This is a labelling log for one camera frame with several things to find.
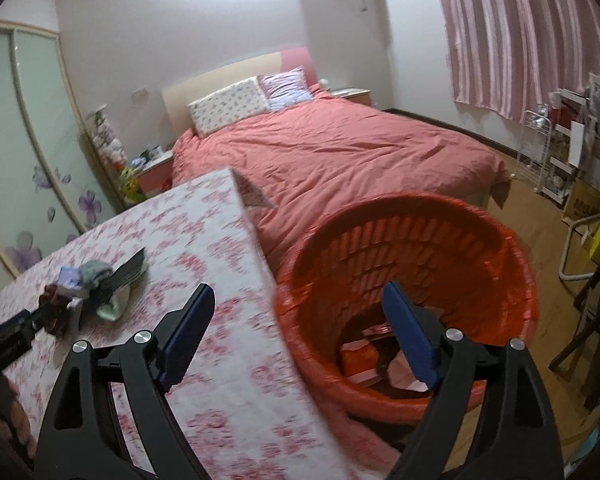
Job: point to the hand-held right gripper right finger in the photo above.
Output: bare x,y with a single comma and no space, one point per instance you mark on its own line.
412,335

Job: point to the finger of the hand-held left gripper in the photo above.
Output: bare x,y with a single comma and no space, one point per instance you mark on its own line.
35,321

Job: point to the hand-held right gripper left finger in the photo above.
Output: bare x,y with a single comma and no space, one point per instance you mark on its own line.
185,335

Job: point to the orange white wrapper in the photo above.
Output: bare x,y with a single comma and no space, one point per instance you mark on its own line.
359,361

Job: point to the orange plastic basket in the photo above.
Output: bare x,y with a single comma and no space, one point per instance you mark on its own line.
330,270

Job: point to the person's left hand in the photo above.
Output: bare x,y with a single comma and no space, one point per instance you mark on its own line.
12,410

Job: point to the pink crumpled paper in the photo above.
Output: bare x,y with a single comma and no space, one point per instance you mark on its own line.
405,377

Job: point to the pale grey wrapper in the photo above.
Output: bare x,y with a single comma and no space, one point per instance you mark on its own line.
114,308

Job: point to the grey cloth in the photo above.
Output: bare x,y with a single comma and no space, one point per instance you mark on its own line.
96,272

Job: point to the floral tablecloth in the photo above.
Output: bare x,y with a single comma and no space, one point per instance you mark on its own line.
190,240

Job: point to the yellow green plush toy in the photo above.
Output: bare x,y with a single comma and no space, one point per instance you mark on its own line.
129,185

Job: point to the pink nightstand with mug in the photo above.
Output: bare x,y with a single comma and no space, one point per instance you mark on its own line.
152,177

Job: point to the frosted glass flower wardrobe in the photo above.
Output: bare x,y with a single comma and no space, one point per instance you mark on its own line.
30,150

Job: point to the dark wooden chair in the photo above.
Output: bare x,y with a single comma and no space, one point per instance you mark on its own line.
597,320

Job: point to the bed with pink duvet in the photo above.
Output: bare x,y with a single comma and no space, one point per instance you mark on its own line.
355,150

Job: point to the hanging plush toys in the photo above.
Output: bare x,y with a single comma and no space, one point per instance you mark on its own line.
107,140

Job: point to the white storage cart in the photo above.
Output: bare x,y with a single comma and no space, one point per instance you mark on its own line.
560,180

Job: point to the brown paper bag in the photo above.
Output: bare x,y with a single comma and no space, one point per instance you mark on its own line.
582,205

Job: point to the white floral pillow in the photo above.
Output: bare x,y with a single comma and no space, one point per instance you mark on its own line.
227,105

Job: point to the pink nightstand with lamp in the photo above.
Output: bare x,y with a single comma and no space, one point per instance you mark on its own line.
352,95

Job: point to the white paper bag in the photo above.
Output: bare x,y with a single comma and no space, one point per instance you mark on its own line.
579,145

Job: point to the beige pink headboard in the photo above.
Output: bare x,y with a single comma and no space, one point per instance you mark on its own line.
220,77

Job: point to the pink striped pillow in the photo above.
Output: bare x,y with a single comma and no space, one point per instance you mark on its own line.
285,87

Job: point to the pink satin curtain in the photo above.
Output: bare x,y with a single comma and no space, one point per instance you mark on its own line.
520,35

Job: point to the white metal tube frame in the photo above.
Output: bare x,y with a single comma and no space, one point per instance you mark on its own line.
565,260

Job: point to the white wall socket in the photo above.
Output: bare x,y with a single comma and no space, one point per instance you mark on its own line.
139,92

